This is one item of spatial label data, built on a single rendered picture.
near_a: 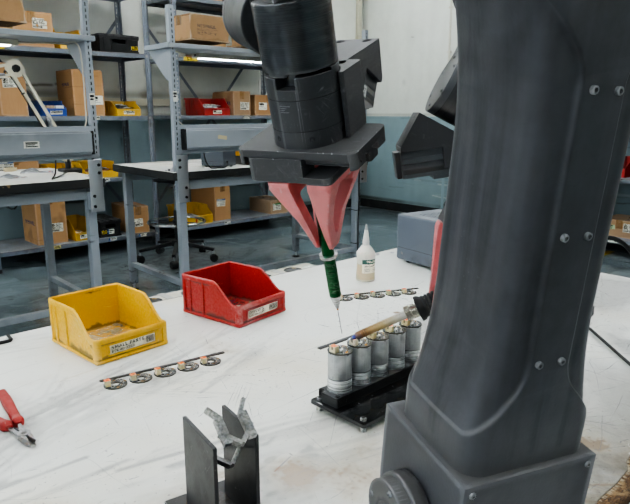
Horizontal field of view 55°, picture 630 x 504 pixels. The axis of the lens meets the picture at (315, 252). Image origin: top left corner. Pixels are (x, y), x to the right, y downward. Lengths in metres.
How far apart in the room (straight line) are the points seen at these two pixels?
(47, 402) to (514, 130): 0.57
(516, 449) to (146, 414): 0.44
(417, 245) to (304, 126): 0.74
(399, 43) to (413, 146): 6.13
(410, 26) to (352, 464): 6.18
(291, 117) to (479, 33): 0.25
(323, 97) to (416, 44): 6.07
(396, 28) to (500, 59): 6.49
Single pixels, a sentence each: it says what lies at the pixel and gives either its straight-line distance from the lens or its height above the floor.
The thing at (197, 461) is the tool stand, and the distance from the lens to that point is 0.45.
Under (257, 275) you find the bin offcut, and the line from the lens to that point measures 0.94.
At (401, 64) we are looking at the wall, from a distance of 6.62.
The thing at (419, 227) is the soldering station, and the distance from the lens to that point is 1.17.
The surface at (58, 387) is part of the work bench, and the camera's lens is 0.73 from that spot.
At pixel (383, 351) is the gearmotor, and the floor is 0.80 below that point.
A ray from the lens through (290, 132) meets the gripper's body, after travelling 0.46.
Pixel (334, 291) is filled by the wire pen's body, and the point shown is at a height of 0.88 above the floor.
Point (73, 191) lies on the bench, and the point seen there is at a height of 0.70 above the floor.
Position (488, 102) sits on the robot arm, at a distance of 0.23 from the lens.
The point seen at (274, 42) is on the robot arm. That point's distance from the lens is 0.45.
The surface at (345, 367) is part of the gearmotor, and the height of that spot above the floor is 0.80.
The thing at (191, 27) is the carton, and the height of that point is 1.44.
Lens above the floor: 1.04
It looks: 13 degrees down
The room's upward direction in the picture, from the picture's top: straight up
